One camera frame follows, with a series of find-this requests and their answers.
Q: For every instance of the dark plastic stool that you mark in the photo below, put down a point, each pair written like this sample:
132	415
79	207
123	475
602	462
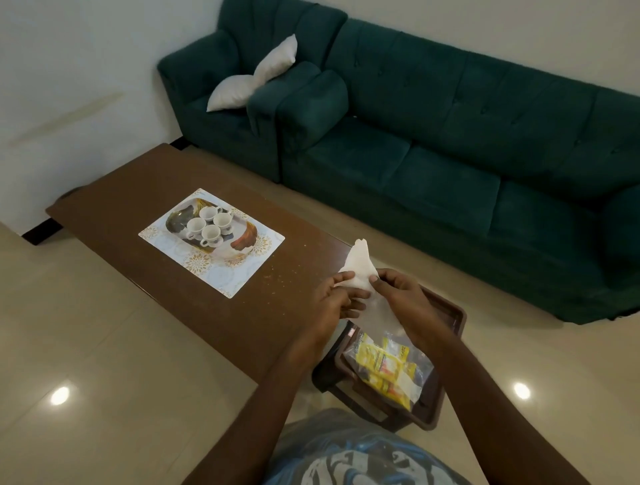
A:
330	375

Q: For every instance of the white tissue napkin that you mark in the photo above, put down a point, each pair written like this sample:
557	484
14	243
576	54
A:
361	265

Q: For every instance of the brown wooden table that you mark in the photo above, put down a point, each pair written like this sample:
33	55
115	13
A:
125	200

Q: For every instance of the person's right hand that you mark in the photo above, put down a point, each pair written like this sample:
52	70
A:
415	310

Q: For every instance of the person's left forearm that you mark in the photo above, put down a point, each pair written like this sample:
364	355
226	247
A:
260	414

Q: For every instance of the white pillow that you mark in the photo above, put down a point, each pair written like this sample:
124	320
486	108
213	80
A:
250	80

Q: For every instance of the clear zip bag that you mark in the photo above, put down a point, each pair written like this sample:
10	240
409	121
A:
385	365

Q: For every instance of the green fabric armchair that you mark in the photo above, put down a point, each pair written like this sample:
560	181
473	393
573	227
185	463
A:
210	135

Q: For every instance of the person's right forearm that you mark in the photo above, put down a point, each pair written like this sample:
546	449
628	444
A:
490	409

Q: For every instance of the white gold placemat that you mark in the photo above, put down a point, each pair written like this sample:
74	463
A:
220	280

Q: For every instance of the green fabric sofa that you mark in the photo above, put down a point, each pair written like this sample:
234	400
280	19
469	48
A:
475	150

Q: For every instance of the oval leaf-print platter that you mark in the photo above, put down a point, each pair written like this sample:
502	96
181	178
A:
245	240

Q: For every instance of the white printed cup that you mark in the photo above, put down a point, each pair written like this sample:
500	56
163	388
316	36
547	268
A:
209	213
222	220
194	228
211	235

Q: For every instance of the person's left hand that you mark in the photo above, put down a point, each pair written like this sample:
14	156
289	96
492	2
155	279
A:
330	310

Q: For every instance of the brown plastic tray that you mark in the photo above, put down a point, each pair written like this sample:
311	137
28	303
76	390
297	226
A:
450	315

